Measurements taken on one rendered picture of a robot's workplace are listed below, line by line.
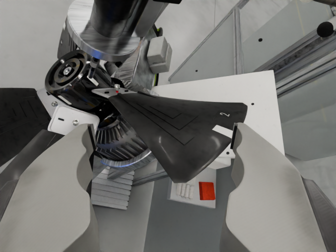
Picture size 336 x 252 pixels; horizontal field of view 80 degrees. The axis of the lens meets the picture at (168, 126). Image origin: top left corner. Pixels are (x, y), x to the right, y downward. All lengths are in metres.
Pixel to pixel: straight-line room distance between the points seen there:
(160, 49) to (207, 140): 0.47
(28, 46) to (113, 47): 1.86
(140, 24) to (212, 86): 0.46
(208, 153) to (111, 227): 1.46
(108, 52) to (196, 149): 0.16
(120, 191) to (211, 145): 1.37
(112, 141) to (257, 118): 0.38
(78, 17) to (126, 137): 0.35
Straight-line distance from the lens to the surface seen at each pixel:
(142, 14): 0.21
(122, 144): 0.54
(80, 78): 0.44
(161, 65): 0.72
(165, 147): 0.28
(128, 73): 0.64
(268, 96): 0.61
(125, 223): 1.72
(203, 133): 0.30
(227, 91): 0.63
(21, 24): 2.19
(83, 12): 0.23
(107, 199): 1.59
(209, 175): 1.02
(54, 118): 0.48
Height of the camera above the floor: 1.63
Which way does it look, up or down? 54 degrees down
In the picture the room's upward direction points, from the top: 55 degrees clockwise
